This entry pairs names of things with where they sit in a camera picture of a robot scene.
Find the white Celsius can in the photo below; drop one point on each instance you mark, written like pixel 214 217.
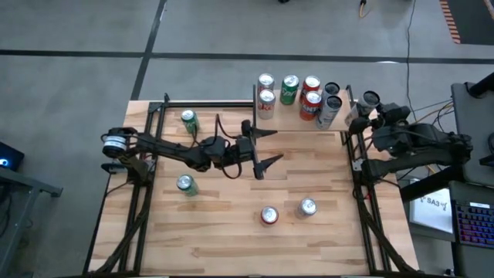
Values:
pixel 332 88
pixel 330 112
pixel 368 99

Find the black computer keyboard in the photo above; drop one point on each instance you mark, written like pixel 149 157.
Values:
pixel 474 224

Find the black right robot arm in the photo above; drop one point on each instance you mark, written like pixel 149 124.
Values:
pixel 417 146

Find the white corner bracket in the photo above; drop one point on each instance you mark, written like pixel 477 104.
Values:
pixel 357 165

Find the silver Diet Coke can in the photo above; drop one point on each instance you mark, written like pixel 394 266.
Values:
pixel 307 207
pixel 266 106
pixel 265 82

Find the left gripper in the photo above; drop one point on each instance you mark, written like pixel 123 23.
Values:
pixel 245 148

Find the wooden shelf with black frame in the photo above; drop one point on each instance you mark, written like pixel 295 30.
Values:
pixel 289 125

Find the red Fanta strawberry can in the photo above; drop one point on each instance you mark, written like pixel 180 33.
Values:
pixel 269 215
pixel 311 83
pixel 312 106

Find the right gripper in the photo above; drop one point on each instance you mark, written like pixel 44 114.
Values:
pixel 393 114

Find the grey computer desk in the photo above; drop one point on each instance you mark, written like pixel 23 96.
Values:
pixel 474 135

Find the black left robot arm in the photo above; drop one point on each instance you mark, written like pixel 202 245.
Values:
pixel 170 148

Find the grey metal table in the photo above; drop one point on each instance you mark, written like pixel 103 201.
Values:
pixel 23 185

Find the black mat with orange stripes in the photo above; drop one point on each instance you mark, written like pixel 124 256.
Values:
pixel 474 19

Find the black metal table frame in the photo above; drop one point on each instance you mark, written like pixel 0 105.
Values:
pixel 212 104

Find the white SA3 label sheet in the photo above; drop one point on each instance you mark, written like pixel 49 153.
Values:
pixel 430 210

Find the black device with blue light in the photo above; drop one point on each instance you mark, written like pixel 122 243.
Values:
pixel 9 156

